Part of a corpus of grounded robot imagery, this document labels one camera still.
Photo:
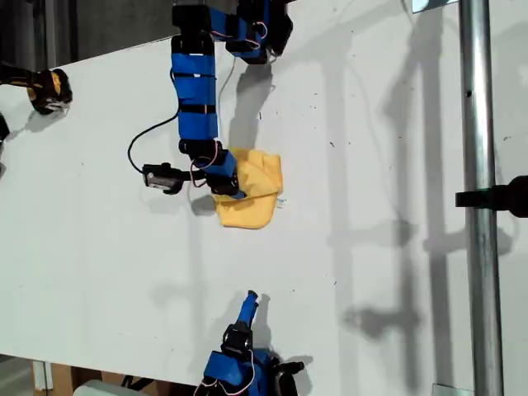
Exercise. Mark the yellow microfibre towel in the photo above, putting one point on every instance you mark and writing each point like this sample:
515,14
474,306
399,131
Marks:
247,214

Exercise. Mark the white bin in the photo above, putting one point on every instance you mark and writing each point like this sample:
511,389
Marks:
99,389

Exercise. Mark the brown cardboard box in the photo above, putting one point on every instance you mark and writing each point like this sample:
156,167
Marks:
62,377

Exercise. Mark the yellow black table clamp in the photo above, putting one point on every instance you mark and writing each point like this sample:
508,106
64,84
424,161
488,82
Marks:
49,88

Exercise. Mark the white table leg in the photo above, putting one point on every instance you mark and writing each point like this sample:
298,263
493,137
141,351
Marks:
41,375

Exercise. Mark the small black object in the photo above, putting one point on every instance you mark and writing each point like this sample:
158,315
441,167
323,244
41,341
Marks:
3,128

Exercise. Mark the short black camera stalk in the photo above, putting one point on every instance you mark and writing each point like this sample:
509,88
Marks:
191,174

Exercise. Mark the black camera box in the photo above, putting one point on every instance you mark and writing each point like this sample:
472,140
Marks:
163,179
288,371

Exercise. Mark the black post clamp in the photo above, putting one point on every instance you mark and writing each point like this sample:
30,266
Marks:
495,198

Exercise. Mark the steel post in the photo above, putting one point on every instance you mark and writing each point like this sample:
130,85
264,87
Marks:
478,123

